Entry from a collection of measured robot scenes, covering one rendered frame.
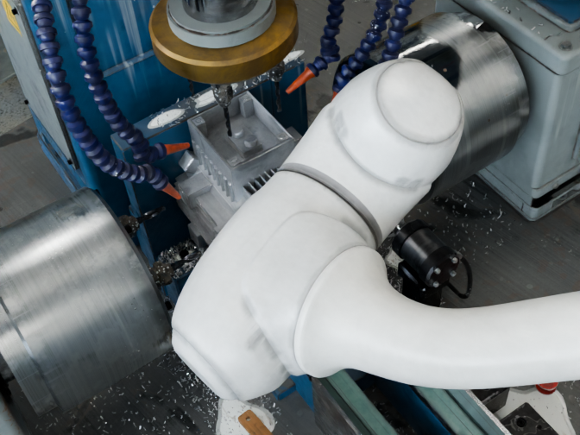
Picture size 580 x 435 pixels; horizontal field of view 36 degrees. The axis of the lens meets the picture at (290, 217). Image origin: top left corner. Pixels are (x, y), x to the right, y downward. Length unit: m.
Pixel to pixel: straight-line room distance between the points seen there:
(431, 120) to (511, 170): 0.88
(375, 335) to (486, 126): 0.74
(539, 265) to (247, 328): 0.95
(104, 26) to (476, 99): 0.53
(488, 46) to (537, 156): 0.23
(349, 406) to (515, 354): 0.64
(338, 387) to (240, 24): 0.50
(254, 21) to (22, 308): 0.43
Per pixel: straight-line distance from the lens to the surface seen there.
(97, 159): 1.04
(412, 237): 1.21
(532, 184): 1.50
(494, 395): 1.29
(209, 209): 1.23
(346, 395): 1.21
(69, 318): 1.08
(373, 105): 0.64
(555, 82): 1.35
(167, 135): 1.24
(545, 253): 1.53
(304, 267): 0.61
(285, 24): 1.07
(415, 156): 0.65
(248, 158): 1.21
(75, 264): 1.09
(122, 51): 1.29
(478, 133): 1.30
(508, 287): 1.47
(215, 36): 1.03
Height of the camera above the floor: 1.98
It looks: 50 degrees down
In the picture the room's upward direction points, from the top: 6 degrees counter-clockwise
